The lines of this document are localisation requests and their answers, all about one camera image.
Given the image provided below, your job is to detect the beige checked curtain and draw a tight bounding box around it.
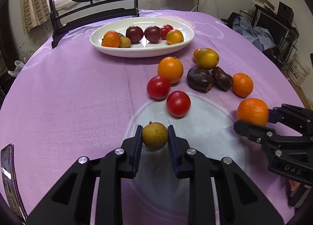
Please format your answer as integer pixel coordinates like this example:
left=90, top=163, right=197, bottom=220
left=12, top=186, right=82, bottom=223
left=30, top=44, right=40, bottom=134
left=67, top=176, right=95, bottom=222
left=20, top=0, right=53, bottom=35

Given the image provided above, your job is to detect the red cherry tomato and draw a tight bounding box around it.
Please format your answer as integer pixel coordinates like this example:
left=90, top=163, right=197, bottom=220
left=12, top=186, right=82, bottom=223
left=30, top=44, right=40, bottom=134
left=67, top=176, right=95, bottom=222
left=160, top=25, right=174, bottom=40
left=147, top=76, right=171, bottom=100
left=166, top=91, right=191, bottom=117

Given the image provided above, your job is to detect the white power cable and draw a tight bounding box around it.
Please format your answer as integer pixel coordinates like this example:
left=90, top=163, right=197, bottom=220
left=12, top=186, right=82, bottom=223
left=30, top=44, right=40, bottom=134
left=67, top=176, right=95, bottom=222
left=191, top=0, right=208, bottom=12

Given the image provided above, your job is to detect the black monitor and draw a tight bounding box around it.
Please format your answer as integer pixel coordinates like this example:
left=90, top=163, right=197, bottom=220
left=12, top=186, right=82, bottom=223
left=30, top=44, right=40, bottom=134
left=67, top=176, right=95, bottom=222
left=253, top=4, right=297, bottom=52

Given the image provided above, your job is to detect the white oval plate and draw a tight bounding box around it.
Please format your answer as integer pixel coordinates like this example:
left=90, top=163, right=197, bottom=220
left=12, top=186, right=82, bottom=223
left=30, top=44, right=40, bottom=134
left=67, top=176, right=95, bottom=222
left=89, top=17, right=195, bottom=58

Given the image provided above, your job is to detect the blue clothes pile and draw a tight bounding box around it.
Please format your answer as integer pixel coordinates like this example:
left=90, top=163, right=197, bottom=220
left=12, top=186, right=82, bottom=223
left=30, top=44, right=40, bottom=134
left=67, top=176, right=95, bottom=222
left=232, top=16, right=280, bottom=52

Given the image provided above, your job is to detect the orange mandarin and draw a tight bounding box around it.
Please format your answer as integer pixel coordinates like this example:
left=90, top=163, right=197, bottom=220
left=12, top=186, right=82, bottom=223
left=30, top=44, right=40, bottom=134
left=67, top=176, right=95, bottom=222
left=231, top=73, right=254, bottom=98
left=101, top=30, right=121, bottom=48
left=236, top=98, right=269, bottom=126

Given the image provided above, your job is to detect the dark wrinkled passion fruit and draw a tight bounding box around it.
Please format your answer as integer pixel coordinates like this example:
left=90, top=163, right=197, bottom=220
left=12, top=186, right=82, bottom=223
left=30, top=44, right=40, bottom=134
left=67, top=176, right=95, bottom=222
left=211, top=66, right=233, bottom=92
left=187, top=67, right=216, bottom=92

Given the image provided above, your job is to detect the dark red plum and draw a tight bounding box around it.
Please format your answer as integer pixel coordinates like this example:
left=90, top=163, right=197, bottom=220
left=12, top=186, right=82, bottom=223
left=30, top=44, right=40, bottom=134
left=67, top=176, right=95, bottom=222
left=126, top=26, right=144, bottom=43
left=144, top=26, right=161, bottom=43

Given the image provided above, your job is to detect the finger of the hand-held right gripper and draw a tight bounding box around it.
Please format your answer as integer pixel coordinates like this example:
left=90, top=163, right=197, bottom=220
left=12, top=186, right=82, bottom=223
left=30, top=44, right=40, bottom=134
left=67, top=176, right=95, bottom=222
left=233, top=120, right=313, bottom=157
left=268, top=104, right=313, bottom=138

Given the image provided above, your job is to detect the white plastic bag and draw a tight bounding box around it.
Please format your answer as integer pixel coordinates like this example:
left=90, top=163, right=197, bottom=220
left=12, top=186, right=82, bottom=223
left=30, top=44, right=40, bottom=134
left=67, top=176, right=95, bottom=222
left=7, top=60, right=25, bottom=77

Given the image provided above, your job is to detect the black speaker box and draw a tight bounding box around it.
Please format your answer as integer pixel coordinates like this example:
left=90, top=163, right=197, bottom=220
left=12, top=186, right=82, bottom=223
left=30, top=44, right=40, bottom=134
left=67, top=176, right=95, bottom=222
left=277, top=1, right=294, bottom=22

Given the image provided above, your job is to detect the person's right hand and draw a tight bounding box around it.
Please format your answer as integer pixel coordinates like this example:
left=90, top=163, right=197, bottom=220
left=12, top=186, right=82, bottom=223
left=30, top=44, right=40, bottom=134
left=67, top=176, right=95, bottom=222
left=289, top=179, right=301, bottom=191

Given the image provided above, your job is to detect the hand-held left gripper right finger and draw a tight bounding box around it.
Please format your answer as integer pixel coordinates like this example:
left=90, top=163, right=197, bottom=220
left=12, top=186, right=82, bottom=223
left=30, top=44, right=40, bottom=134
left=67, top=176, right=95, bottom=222
left=167, top=125, right=285, bottom=225

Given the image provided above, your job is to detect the white plastic bucket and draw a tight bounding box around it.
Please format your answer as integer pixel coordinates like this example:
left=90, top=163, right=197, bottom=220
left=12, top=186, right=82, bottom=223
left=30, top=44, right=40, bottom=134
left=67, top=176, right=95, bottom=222
left=287, top=54, right=311, bottom=86

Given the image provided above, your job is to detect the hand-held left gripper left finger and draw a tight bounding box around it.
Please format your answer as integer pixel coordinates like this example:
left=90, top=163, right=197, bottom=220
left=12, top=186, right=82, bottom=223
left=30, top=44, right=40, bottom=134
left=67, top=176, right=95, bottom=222
left=26, top=125, right=143, bottom=225

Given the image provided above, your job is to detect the small tan longan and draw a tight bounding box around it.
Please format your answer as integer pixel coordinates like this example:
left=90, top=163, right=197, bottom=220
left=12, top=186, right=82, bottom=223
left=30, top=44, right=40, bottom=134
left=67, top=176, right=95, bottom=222
left=119, top=36, right=131, bottom=48
left=142, top=121, right=169, bottom=151

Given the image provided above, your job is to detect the purple printed tablecloth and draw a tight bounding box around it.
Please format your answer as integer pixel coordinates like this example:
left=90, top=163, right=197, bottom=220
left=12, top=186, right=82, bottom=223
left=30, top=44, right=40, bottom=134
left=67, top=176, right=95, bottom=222
left=0, top=9, right=311, bottom=225

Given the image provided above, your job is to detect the greenish orange citrus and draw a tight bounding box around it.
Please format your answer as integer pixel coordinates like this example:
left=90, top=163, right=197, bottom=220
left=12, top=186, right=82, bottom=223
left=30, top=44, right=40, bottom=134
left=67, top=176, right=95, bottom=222
left=196, top=48, right=219, bottom=70

